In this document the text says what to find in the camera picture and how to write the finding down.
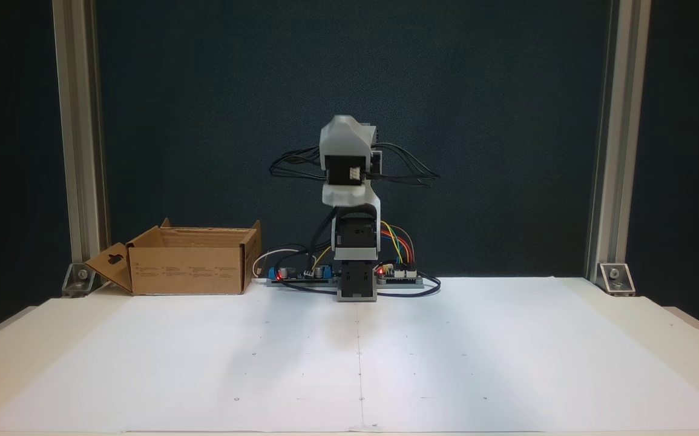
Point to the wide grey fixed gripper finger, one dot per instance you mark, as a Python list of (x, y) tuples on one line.
[(343, 138)]

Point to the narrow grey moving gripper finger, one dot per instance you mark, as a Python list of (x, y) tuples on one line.
[(349, 195)]

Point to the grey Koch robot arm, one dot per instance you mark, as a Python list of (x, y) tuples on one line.
[(355, 236)]

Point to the circuit board with blue parts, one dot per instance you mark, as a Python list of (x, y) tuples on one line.
[(301, 277)]

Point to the circuit board with red LED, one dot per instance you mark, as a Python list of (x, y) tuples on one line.
[(400, 275)]

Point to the open cardboard box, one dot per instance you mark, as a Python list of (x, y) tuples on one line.
[(186, 272)]

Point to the white paper sheet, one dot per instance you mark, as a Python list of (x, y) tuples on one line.
[(204, 363)]

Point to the aluminium frame post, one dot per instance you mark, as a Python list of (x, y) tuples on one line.
[(80, 133), (618, 133)]

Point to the metal corner bracket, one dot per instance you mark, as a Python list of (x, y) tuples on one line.
[(616, 277), (78, 280)]

